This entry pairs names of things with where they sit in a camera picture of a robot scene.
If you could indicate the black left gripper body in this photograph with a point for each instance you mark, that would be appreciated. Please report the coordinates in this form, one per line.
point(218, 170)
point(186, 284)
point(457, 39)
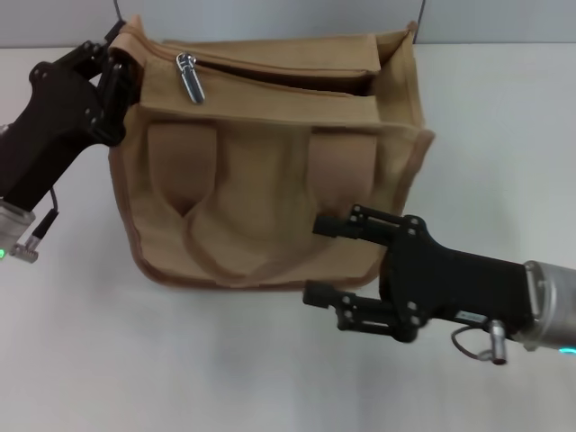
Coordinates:
point(49, 117)

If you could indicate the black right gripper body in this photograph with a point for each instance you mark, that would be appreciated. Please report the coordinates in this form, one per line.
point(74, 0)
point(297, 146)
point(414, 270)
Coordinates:
point(441, 281)

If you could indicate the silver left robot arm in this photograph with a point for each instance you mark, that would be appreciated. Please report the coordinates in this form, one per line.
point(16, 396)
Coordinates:
point(15, 222)

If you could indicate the khaki canvas food bag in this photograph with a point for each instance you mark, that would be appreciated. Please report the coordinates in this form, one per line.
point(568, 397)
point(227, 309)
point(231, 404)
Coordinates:
point(270, 189)

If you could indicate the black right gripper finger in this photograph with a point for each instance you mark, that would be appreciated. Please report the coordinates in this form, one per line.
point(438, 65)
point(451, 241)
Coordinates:
point(355, 227)
point(351, 310)

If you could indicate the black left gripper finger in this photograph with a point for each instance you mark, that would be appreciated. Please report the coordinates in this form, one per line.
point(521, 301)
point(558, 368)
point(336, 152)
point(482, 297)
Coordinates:
point(105, 42)
point(117, 90)

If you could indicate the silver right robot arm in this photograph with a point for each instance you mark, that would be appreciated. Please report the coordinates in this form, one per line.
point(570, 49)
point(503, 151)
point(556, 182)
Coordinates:
point(553, 306)

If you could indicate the silver metal zipper pull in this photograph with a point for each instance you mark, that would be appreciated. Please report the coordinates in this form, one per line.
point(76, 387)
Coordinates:
point(192, 83)

